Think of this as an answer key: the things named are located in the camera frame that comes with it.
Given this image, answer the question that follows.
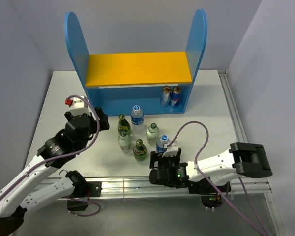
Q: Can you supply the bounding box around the green Perrier glass bottle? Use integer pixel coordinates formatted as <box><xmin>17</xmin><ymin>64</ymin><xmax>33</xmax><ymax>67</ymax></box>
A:
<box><xmin>117</xmin><ymin>114</ymin><xmax>132</xmax><ymax>136</ymax></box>

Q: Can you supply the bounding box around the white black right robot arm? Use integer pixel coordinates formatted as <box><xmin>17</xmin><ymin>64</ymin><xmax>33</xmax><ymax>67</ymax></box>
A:
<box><xmin>149</xmin><ymin>142</ymin><xmax>273</xmax><ymax>195</ymax></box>

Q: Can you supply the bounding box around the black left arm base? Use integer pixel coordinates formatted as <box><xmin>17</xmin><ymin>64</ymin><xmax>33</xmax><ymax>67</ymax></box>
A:
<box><xmin>67</xmin><ymin>181</ymin><xmax>102</xmax><ymax>213</ymax></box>

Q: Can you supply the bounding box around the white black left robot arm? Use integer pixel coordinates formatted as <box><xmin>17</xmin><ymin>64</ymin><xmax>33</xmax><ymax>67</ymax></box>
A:
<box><xmin>0</xmin><ymin>107</ymin><xmax>109</xmax><ymax>236</ymax></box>

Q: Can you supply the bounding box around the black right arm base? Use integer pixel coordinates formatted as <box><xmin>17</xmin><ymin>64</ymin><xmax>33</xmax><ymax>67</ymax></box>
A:
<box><xmin>201</xmin><ymin>182</ymin><xmax>231</xmax><ymax>211</ymax></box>

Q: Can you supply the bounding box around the blue and yellow shelf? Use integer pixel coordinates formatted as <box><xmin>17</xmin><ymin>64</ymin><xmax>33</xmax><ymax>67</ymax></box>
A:
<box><xmin>64</xmin><ymin>9</ymin><xmax>207</xmax><ymax>116</ymax></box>

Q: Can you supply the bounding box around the green glass bottle red label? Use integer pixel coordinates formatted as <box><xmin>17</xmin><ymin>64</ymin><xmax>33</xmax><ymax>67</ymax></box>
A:
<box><xmin>133</xmin><ymin>139</ymin><xmax>147</xmax><ymax>162</ymax></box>

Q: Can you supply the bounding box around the clear Chang glass bottle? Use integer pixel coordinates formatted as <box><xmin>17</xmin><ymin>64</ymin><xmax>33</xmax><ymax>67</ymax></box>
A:
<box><xmin>147</xmin><ymin>123</ymin><xmax>159</xmax><ymax>144</ymax></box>
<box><xmin>118</xmin><ymin>131</ymin><xmax>132</xmax><ymax>152</ymax></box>

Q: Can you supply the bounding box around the plastic water bottle blue label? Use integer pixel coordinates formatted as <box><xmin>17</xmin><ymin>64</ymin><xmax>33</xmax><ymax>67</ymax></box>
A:
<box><xmin>131</xmin><ymin>105</ymin><xmax>144</xmax><ymax>134</ymax></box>

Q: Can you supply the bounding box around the silver blue energy drink can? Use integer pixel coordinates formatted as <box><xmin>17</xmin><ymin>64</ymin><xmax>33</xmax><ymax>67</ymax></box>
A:
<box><xmin>160</xmin><ymin>86</ymin><xmax>172</xmax><ymax>107</ymax></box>

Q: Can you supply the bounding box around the blue silver Red Bull can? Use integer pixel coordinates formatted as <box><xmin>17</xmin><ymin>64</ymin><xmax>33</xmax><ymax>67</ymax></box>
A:
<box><xmin>170</xmin><ymin>86</ymin><xmax>182</xmax><ymax>107</ymax></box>

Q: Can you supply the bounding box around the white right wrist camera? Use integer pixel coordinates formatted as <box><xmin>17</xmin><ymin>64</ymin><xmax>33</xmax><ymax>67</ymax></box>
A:
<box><xmin>162</xmin><ymin>141</ymin><xmax>179</xmax><ymax>157</ymax></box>

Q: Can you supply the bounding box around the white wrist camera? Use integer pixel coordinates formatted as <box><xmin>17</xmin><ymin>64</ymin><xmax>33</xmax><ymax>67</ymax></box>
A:
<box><xmin>162</xmin><ymin>141</ymin><xmax>179</xmax><ymax>157</ymax></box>
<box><xmin>65</xmin><ymin>97</ymin><xmax>90</xmax><ymax>116</ymax></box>

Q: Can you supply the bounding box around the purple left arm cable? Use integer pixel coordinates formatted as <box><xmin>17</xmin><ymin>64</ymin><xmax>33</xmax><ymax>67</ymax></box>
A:
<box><xmin>0</xmin><ymin>95</ymin><xmax>100</xmax><ymax>209</ymax></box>

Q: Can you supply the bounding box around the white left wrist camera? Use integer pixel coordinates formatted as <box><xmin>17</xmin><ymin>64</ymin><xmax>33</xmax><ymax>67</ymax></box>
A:
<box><xmin>65</xmin><ymin>97</ymin><xmax>90</xmax><ymax>116</ymax></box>

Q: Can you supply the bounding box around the aluminium front rail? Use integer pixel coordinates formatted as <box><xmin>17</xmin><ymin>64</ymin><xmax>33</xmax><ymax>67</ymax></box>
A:
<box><xmin>34</xmin><ymin>172</ymin><xmax>272</xmax><ymax>201</ymax></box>

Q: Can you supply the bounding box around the aluminium side rail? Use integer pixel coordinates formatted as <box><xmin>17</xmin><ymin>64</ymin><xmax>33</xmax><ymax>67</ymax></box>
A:
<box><xmin>217</xmin><ymin>70</ymin><xmax>247</xmax><ymax>143</ymax></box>

